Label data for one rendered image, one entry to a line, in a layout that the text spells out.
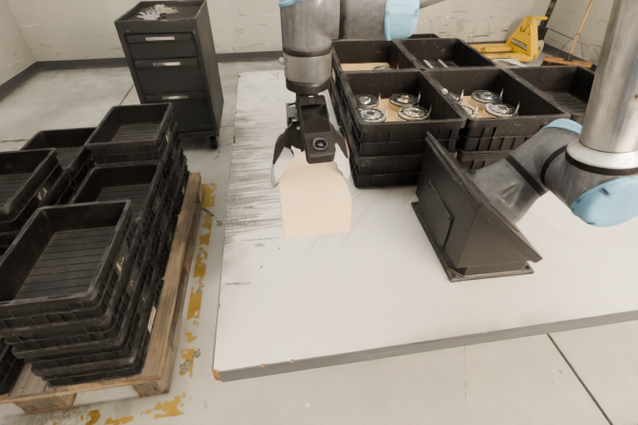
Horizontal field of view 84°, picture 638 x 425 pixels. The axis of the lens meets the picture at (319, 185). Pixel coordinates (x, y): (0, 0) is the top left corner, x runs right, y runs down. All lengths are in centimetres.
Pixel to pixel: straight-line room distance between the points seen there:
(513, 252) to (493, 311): 14
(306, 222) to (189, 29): 190
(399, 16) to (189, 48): 199
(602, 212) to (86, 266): 134
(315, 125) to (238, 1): 389
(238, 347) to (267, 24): 397
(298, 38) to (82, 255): 108
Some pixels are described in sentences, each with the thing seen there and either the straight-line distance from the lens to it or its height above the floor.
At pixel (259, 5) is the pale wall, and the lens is 440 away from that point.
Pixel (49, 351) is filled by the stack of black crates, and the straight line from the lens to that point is 137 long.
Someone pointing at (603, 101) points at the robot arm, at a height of 114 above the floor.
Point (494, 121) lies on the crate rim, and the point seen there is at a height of 92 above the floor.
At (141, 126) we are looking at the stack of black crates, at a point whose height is 49.
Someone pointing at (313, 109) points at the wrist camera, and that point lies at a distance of 57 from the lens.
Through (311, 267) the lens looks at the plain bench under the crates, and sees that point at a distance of 87.
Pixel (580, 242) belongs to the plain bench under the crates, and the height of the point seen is 70.
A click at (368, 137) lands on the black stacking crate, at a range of 100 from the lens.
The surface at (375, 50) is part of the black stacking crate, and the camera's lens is 173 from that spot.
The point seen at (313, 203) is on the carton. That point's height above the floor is 99.
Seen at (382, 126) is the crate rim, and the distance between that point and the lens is 98.
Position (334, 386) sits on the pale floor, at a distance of 149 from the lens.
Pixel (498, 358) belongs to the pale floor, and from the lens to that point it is 169.
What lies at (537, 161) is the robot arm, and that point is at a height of 96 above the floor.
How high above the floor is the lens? 137
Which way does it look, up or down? 37 degrees down
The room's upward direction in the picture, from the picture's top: straight up
